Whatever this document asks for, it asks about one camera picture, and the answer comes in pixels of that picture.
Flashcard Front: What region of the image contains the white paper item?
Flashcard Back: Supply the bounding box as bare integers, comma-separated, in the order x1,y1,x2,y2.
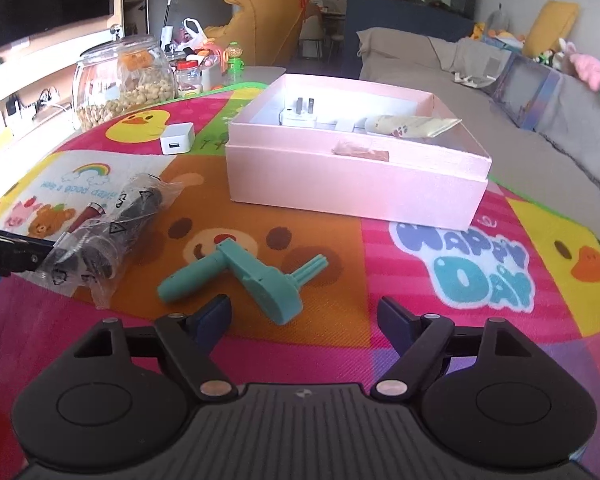
452,71,496,88

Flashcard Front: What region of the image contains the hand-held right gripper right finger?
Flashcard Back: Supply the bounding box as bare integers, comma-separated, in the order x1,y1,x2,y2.
371,296,533,403

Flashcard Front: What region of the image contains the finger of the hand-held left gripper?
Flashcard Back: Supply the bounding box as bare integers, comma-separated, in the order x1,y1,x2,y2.
0,224,56,277

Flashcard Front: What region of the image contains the green gumball toy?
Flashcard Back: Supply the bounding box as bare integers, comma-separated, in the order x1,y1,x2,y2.
225,41,246,83

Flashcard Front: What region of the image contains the white floor cleaner handle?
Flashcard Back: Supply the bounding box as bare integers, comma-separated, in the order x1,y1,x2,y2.
161,0,181,53

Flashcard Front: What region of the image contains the cream paw print tube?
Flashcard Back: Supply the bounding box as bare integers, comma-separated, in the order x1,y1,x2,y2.
364,114,463,139

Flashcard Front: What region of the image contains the yellow cushion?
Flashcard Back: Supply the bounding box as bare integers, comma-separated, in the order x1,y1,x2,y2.
522,1,580,58

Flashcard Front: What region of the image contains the small red-lidded plastic jar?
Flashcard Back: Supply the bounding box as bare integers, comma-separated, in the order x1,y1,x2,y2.
174,59,203,100

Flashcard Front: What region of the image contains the pink cardboard box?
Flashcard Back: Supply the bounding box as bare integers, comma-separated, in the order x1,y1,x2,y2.
224,72,493,235

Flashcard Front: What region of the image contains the large glass jar of nuts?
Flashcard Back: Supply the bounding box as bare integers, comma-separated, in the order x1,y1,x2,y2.
71,25,176,132

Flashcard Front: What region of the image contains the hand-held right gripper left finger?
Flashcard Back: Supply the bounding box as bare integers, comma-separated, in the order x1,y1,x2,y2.
72,295,239,403

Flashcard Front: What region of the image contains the white dining chair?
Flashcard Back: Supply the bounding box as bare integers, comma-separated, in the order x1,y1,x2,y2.
300,22,323,61

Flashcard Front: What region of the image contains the white plug adapter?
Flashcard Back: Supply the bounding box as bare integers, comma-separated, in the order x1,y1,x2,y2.
279,96,320,129

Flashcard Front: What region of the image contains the teal plastic crank tool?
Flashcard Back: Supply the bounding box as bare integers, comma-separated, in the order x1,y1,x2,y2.
156,239,329,327

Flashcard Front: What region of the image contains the yellow armchair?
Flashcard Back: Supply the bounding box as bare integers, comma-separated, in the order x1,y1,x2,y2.
203,0,306,67

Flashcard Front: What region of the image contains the purple picture box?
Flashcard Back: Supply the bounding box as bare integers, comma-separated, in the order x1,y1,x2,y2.
490,50,563,131

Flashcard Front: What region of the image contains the pink plush toy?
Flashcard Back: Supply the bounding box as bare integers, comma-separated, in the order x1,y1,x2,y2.
570,53,600,92

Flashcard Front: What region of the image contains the clear plastic bag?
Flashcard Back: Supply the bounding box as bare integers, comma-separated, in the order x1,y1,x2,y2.
34,172,183,309

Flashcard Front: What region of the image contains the colourful cartoon printed mat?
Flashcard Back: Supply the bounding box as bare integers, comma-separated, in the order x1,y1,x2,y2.
0,80,600,480

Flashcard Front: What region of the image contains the grey sofa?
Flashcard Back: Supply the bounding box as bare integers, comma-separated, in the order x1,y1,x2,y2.
356,26,600,216

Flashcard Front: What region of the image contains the white cube charger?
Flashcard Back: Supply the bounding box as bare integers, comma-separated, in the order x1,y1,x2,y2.
160,122,197,156

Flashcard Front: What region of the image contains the orange pink toy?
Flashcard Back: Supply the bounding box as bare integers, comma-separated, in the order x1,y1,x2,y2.
195,45,226,68

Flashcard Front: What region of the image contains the white plastic bag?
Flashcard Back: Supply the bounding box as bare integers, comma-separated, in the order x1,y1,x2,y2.
181,17,208,51

